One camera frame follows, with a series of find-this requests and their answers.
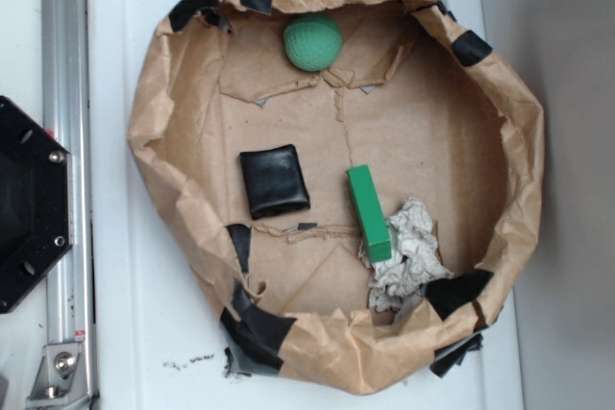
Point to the green rectangular block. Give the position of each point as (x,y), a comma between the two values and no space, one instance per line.
(373,224)

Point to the black square pouch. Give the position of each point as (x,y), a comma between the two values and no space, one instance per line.
(274,182)

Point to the brown paper bag bin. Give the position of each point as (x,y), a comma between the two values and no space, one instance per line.
(428,105)

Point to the crumpled white paper towel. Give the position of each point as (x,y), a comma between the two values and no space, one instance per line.
(396,283)

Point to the green foam golf ball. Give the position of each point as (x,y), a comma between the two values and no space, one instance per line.
(312,42)

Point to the white tray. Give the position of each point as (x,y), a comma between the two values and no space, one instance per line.
(159,343)

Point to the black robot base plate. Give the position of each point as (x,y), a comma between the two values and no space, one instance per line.
(35,204)

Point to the aluminium extrusion rail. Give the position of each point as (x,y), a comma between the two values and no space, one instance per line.
(70,299)

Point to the metal corner bracket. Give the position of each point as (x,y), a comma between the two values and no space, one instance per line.
(62,379)

